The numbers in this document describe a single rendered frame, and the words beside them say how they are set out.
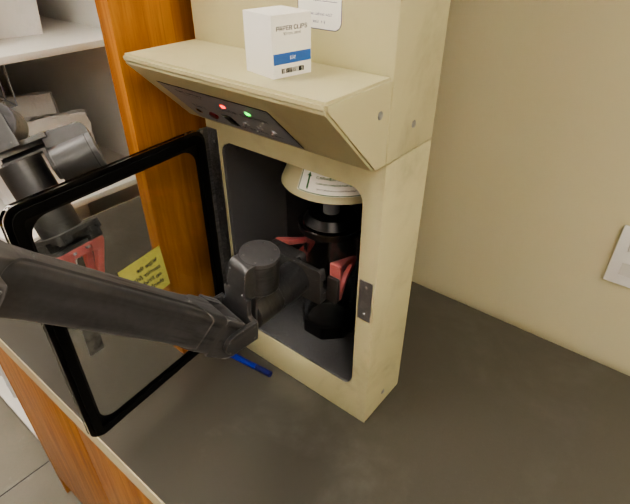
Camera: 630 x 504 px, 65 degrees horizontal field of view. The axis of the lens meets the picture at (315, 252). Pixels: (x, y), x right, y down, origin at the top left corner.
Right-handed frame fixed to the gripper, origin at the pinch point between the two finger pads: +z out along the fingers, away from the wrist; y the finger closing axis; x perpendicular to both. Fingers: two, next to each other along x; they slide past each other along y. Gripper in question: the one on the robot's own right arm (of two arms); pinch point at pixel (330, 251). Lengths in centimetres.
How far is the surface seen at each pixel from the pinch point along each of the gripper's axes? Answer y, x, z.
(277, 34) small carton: -6.0, -37.9, -16.8
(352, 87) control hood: -13.7, -33.6, -14.7
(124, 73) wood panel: 22.1, -29.7, -17.7
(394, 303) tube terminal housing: -15.0, 1.2, -3.5
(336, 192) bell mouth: -5.6, -15.7, -6.1
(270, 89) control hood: -7.8, -33.6, -20.1
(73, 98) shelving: 149, 11, 32
